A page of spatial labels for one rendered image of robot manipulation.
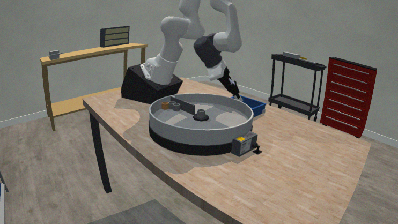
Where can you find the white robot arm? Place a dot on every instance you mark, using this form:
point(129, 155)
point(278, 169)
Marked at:
point(160, 69)

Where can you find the blue crate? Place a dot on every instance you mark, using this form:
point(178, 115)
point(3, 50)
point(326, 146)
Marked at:
point(257, 106)

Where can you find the bronze bushing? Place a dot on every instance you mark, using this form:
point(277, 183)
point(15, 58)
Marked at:
point(165, 105)

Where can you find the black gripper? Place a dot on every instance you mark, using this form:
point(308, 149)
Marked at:
point(230, 85)

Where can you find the grey metal bushing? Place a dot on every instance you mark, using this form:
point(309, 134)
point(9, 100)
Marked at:
point(171, 104)
point(176, 107)
point(201, 113)

